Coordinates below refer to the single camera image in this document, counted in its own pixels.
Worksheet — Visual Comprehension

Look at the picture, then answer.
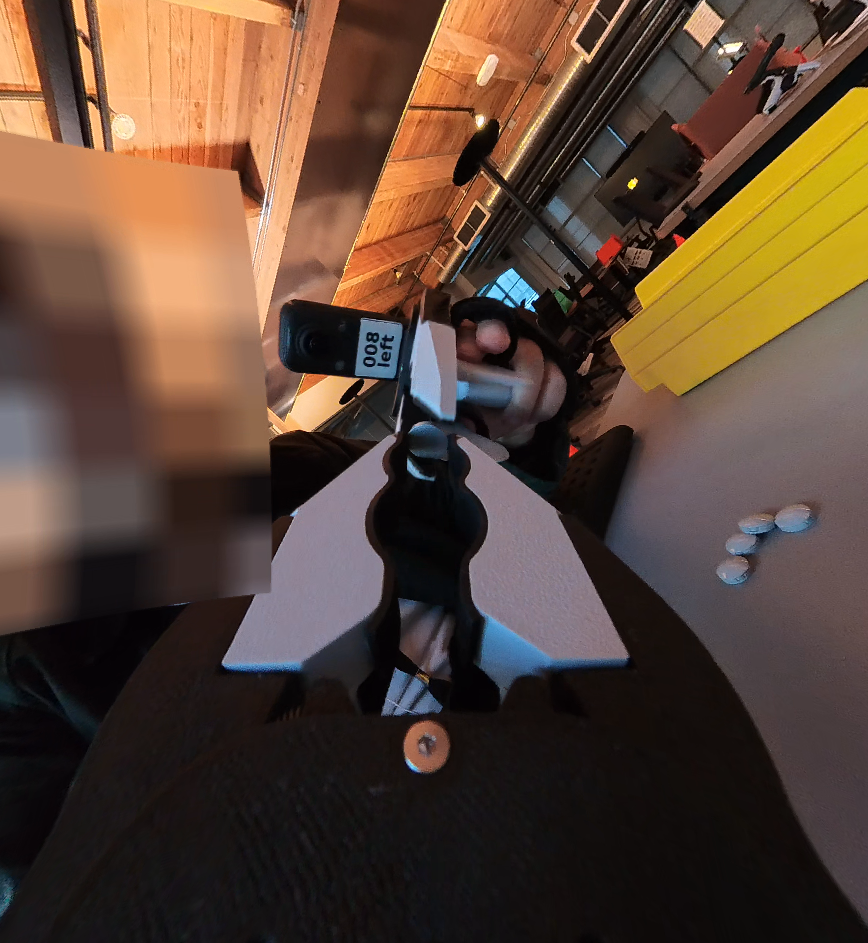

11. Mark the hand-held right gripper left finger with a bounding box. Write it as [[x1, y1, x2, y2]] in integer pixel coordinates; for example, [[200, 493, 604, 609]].
[[222, 433, 407, 685]]

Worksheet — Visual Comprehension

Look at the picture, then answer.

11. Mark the person's left hand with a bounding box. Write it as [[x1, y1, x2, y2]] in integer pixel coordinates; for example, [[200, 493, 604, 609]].
[[455, 317, 571, 446]]

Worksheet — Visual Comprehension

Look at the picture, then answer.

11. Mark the white framed ceiling vent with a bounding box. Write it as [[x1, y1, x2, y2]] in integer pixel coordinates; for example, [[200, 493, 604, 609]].
[[570, 0, 630, 63], [452, 202, 492, 250]]

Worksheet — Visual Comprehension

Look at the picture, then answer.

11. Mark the person's dark clothing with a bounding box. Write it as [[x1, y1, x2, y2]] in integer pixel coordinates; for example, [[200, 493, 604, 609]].
[[0, 431, 376, 943]]

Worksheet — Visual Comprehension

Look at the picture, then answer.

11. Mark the grey desk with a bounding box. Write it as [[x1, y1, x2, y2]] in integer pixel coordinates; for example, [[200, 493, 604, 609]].
[[602, 254, 868, 943]]

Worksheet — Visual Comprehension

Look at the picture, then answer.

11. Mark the yellow plastic box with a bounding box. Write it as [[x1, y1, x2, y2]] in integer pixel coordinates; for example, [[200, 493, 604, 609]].
[[611, 44, 868, 397]]

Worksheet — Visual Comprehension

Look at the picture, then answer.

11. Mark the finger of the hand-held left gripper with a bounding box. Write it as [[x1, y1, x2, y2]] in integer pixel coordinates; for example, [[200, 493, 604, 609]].
[[408, 321, 459, 423]]

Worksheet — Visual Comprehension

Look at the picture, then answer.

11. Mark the white wall sign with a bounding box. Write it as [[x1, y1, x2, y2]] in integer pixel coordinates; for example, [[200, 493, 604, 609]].
[[683, 0, 726, 41]]

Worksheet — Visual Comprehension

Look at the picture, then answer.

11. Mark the long grey table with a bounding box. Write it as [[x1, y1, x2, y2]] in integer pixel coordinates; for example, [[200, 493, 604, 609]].
[[655, 29, 868, 240]]

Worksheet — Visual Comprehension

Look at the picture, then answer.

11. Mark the silver metal duct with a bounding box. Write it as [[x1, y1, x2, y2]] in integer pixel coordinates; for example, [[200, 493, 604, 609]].
[[434, 15, 626, 288]]

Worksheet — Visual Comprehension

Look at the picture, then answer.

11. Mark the black perforated chair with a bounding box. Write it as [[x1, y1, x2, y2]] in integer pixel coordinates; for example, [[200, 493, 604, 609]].
[[555, 425, 636, 540]]

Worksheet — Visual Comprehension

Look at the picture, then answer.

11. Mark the dark monitor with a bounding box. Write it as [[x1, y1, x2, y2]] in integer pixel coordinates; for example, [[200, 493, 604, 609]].
[[595, 111, 700, 225]]

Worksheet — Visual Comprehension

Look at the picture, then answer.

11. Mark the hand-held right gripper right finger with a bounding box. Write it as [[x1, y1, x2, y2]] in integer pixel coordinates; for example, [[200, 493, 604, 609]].
[[456, 435, 631, 685]]

